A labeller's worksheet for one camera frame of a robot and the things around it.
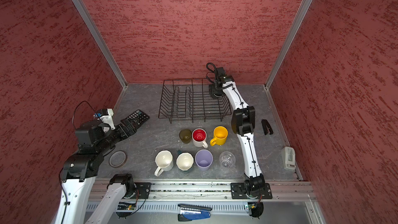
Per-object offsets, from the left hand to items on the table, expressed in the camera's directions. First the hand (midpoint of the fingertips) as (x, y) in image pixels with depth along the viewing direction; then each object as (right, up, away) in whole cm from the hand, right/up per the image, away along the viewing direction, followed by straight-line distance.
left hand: (132, 126), depth 69 cm
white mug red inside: (+30, -10, +23) cm, 39 cm away
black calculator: (-12, 0, +31) cm, 33 cm away
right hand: (+41, +17, +35) cm, 57 cm away
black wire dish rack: (+24, +12, +40) cm, 48 cm away
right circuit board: (+57, -40, +2) cm, 70 cm away
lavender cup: (+33, -18, +8) cm, 38 cm away
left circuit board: (-5, -39, +4) cm, 39 cm away
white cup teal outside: (+23, -19, +9) cm, 31 cm away
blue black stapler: (+26, -38, -2) cm, 46 cm away
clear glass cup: (+46, -21, +14) cm, 52 cm away
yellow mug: (+43, -10, +23) cm, 50 cm away
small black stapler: (+73, -4, +28) cm, 79 cm away
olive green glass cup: (+22, -10, +23) cm, 33 cm away
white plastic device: (+80, -21, +14) cm, 84 cm away
